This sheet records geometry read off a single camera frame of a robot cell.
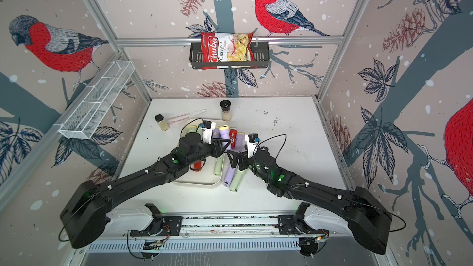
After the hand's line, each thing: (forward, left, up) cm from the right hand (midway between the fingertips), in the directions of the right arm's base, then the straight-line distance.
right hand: (235, 148), depth 77 cm
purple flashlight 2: (-6, +3, -16) cm, 17 cm away
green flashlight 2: (-2, +9, -15) cm, 18 cm away
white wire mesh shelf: (+5, +61, +14) cm, 62 cm away
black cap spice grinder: (+29, +8, -8) cm, 32 cm away
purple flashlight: (+13, -1, -16) cm, 20 cm away
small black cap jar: (+21, +43, -12) cm, 49 cm away
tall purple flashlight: (+4, +5, +5) cm, 8 cm away
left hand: (+3, +2, +3) cm, 5 cm away
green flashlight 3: (-8, 0, -15) cm, 17 cm away
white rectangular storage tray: (-6, +15, -19) cm, 25 cm away
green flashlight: (+19, +26, -13) cm, 35 cm away
